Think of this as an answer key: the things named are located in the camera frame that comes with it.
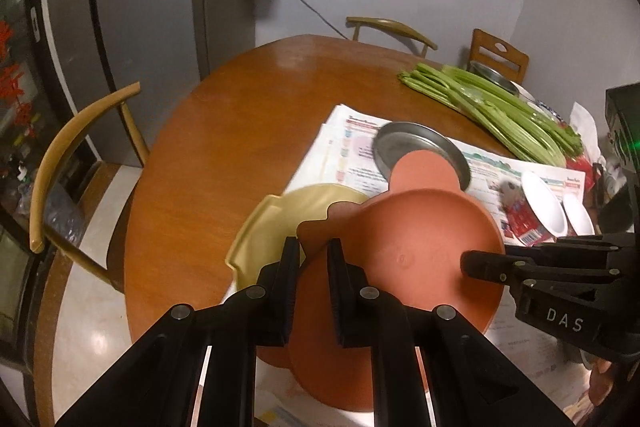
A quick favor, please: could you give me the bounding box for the white plastic bag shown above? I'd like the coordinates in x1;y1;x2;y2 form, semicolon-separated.
569;102;602;158

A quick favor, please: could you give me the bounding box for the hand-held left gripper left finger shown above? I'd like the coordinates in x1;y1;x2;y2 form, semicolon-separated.
55;236;302;427

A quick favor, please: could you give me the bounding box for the metal bowl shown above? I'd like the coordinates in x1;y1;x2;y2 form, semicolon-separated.
467;61;521;95

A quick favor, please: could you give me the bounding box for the curved-back wooden chair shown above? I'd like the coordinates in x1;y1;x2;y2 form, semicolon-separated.
346;17;438;58
29;82;151;294

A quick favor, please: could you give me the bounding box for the shallow metal plate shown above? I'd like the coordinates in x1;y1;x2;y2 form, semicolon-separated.
372;122;471;192

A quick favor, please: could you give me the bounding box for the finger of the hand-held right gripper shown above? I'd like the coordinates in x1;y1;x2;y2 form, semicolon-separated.
459;250;623;286
504;232;637;265

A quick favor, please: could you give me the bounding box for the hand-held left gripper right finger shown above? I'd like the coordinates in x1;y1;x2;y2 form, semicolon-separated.
326;238;581;427

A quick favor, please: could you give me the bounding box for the slatted-back wooden chair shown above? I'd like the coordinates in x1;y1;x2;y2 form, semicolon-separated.
468;28;530;85

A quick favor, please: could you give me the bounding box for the glass-door cabinet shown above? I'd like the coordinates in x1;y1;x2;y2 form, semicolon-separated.
0;0;53;358

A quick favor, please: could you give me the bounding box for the terracotta bear-shaped plate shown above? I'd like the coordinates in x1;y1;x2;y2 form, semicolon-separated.
256;150;506;412

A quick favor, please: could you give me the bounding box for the person's right hand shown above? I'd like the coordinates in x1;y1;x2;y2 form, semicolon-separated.
589;357;616;408

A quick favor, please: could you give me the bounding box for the bunch of green celery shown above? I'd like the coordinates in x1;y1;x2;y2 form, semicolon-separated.
397;63;583;166

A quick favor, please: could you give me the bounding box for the white bowl with red pattern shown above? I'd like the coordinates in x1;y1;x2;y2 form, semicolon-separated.
502;171;568;244

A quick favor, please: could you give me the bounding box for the yellow plastic plate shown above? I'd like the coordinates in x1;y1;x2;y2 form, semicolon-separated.
225;183;383;293

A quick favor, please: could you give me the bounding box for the grey refrigerator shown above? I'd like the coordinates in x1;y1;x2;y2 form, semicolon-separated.
30;0;257;168

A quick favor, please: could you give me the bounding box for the red packet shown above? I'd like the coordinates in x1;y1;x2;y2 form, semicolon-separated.
565;152;602;188

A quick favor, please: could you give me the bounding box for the plain white bowl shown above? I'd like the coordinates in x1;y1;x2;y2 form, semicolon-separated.
562;194;596;236

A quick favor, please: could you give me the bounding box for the printed newspaper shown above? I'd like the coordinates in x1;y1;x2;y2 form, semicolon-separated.
255;103;603;427

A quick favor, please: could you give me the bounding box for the white bowl with blue pattern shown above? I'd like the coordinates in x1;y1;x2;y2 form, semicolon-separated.
510;82;568;124

